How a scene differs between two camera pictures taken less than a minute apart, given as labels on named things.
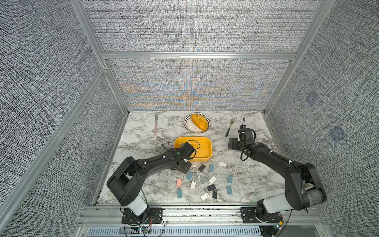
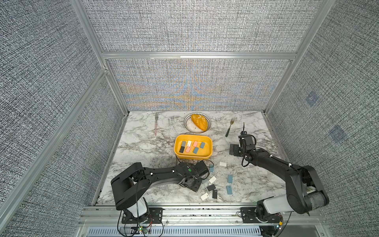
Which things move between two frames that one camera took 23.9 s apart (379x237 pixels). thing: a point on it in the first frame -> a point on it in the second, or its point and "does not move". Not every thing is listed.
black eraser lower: [211, 187] does not move
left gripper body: [186, 167] -> [195, 185]
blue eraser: [229, 189] does not move
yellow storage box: [203, 145] does not move
